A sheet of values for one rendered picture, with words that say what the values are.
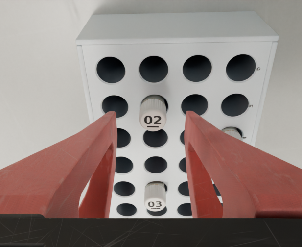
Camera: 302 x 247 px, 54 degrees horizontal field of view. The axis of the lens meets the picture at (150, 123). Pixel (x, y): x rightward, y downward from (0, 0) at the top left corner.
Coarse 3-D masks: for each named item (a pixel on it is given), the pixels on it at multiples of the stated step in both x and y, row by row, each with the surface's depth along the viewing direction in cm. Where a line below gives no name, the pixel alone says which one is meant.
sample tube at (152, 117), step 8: (152, 96) 14; (160, 96) 14; (144, 104) 13; (152, 104) 13; (160, 104) 13; (144, 112) 13; (152, 112) 13; (160, 112) 13; (144, 120) 13; (152, 120) 13; (160, 120) 13; (144, 128) 14; (152, 128) 13; (160, 128) 13
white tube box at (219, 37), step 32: (96, 32) 13; (128, 32) 13; (160, 32) 13; (192, 32) 13; (224, 32) 12; (256, 32) 12; (96, 64) 13; (128, 64) 13; (160, 64) 15; (192, 64) 15; (224, 64) 13; (256, 64) 13; (96, 96) 14; (128, 96) 14; (192, 96) 16; (224, 96) 14; (256, 96) 14; (128, 128) 15; (256, 128) 15; (128, 160) 18; (160, 160) 18; (128, 192) 18
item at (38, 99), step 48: (0, 0) 15; (48, 0) 15; (96, 0) 15; (144, 0) 15; (192, 0) 15; (240, 0) 15; (288, 0) 15; (0, 48) 17; (48, 48) 16; (288, 48) 16; (0, 96) 18; (48, 96) 18; (288, 96) 18; (0, 144) 21; (48, 144) 20; (288, 144) 20
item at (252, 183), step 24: (192, 120) 11; (192, 144) 11; (216, 144) 8; (240, 144) 8; (192, 168) 12; (216, 168) 8; (240, 168) 7; (264, 168) 7; (288, 168) 7; (192, 192) 11; (240, 192) 6; (264, 192) 6; (288, 192) 6; (192, 216) 11; (216, 216) 10; (240, 216) 6; (264, 216) 5; (288, 216) 5
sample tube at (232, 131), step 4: (224, 128) 15; (228, 128) 15; (232, 128) 15; (236, 128) 16; (228, 132) 15; (232, 132) 15; (236, 132) 15; (232, 136) 14; (236, 136) 14; (240, 136) 15
